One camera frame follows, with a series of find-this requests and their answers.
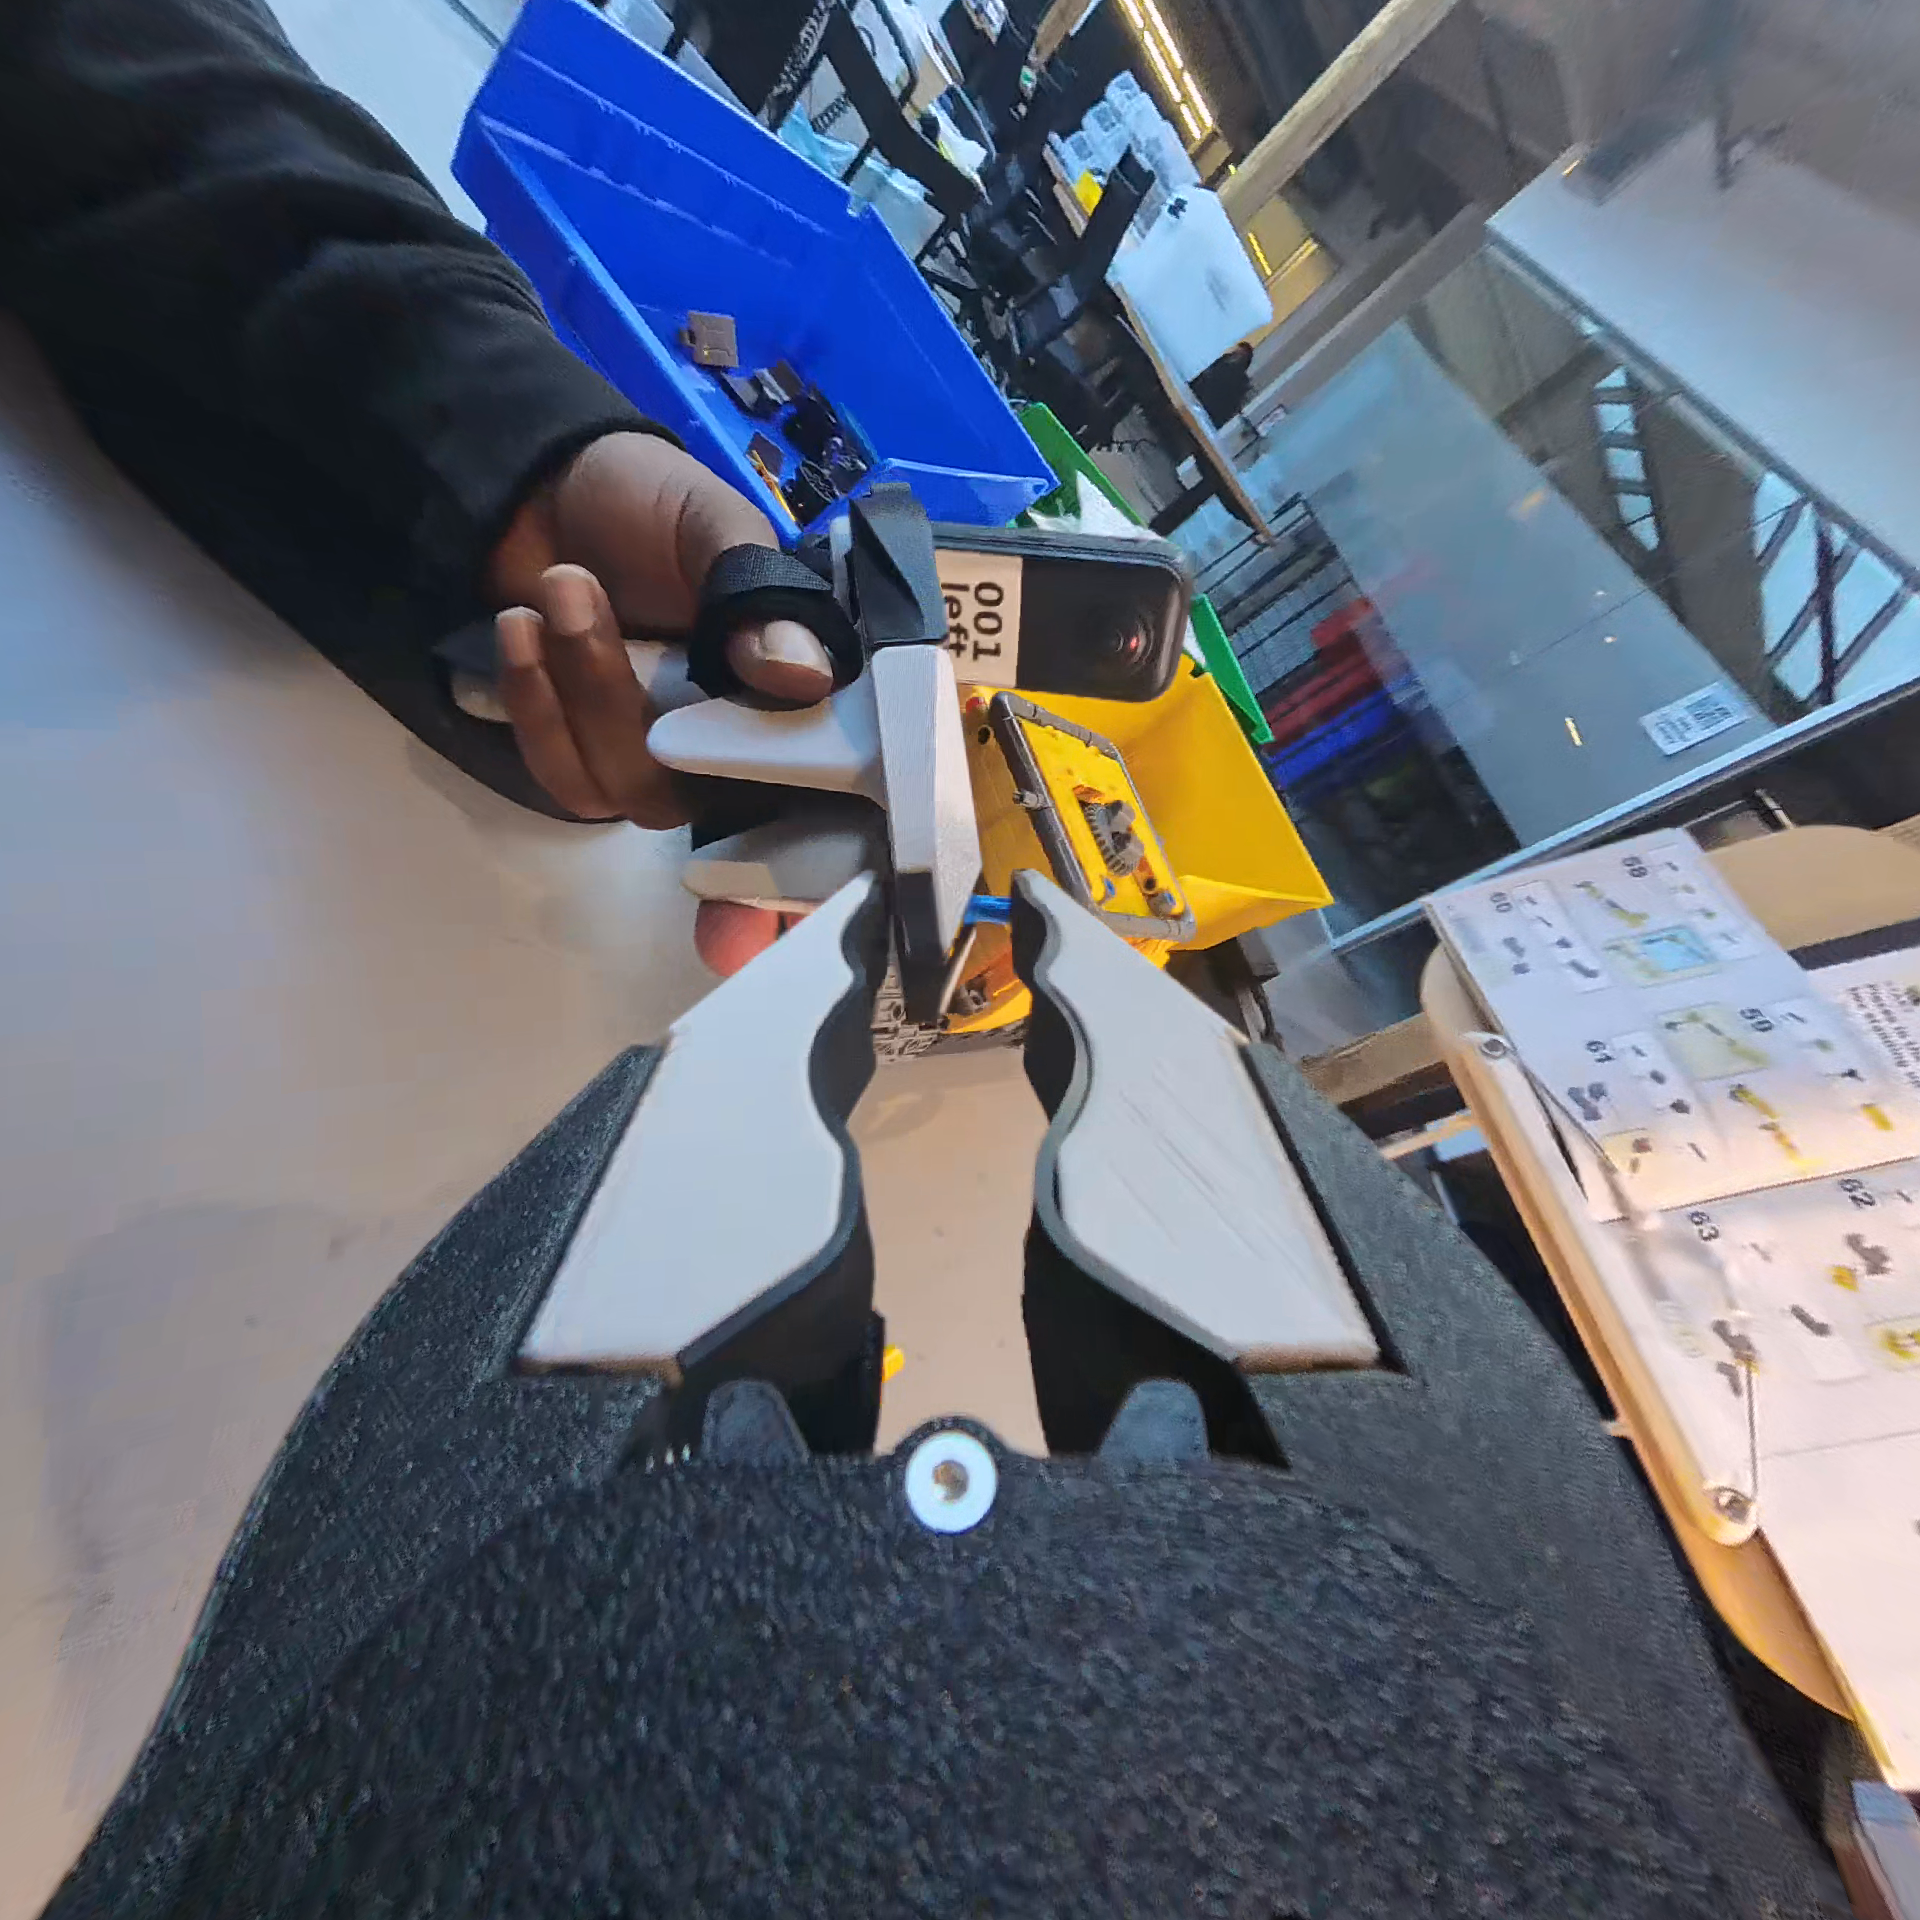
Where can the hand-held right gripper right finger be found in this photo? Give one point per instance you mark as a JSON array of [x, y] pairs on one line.
[[1200, 1186]]

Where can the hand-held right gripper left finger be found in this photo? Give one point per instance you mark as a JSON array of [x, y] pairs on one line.
[[706, 1200]]

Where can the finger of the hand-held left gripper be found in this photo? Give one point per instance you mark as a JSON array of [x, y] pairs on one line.
[[924, 812]]

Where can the yellow tracked brick vehicle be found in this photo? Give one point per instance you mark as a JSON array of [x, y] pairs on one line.
[[1082, 842]]

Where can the instruction booklet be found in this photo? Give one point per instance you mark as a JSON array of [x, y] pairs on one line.
[[1710, 1081]]

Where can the grey desk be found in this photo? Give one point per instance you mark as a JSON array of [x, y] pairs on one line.
[[211, 1051]]

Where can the person's left hand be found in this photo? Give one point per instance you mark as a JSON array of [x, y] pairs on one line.
[[585, 602]]

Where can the green plastic bin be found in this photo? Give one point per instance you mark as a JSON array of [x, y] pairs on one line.
[[1230, 674]]

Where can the stack of coloured crates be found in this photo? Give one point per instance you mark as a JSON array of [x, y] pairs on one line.
[[1336, 690]]

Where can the yellow plastic bin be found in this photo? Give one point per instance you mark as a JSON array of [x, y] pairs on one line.
[[1245, 855]]

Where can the wooden booklet stand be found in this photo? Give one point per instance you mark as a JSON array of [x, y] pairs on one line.
[[1592, 1291]]

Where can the black office chair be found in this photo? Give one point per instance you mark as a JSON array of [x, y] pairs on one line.
[[990, 211]]

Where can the blue plastic bin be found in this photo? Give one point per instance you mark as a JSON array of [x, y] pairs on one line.
[[691, 180]]

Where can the white wall label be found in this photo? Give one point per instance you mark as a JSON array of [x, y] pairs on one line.
[[1699, 721]]

